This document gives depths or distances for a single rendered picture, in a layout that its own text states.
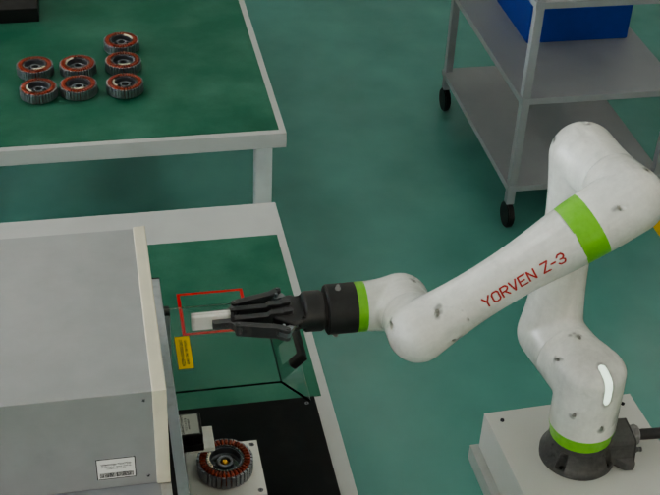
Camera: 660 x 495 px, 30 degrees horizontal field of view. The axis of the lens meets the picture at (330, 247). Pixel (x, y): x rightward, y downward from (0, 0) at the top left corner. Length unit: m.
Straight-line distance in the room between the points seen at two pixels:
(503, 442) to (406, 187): 2.36
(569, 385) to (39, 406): 0.99
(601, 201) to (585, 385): 0.39
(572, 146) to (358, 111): 3.05
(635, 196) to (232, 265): 1.27
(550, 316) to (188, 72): 1.84
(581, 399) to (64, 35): 2.40
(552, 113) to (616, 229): 2.89
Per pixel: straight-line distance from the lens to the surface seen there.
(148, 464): 2.02
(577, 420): 2.39
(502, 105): 5.01
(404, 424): 3.75
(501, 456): 2.53
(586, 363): 2.36
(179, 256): 3.11
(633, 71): 4.62
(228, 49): 4.06
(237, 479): 2.47
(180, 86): 3.85
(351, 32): 5.88
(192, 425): 2.41
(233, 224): 3.23
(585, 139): 2.25
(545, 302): 2.42
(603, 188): 2.14
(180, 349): 2.36
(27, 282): 2.14
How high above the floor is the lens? 2.62
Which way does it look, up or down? 36 degrees down
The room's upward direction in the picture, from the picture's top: 3 degrees clockwise
